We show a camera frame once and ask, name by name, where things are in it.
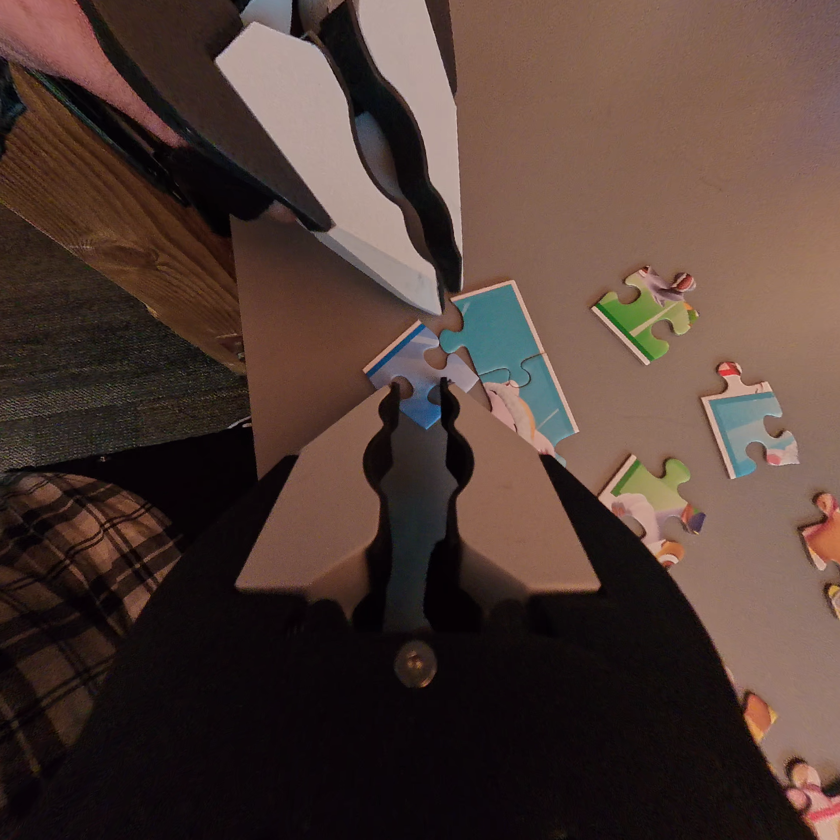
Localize wooden pillar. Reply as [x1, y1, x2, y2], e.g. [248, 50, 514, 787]
[0, 62, 247, 375]

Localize person's left hand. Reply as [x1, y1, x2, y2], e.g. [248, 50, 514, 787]
[0, 0, 186, 148]

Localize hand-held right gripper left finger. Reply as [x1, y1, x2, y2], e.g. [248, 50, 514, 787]
[234, 382, 403, 631]

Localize jigsaw puzzle pieces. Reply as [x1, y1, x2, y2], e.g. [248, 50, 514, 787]
[591, 266, 840, 840]

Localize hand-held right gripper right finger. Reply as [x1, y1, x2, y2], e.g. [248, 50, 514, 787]
[424, 378, 602, 631]

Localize blue rainbow puzzle piece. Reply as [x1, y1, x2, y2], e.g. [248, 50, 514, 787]
[479, 353, 580, 467]

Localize person's plaid shirt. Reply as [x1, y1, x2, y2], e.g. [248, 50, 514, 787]
[0, 472, 185, 821]

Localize grey desk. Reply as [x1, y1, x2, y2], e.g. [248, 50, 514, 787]
[230, 0, 840, 840]

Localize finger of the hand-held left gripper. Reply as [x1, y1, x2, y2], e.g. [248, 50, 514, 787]
[322, 0, 465, 294]
[215, 21, 447, 317]

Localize light blue stripe-edged puzzle piece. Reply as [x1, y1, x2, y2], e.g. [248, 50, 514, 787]
[363, 319, 481, 431]

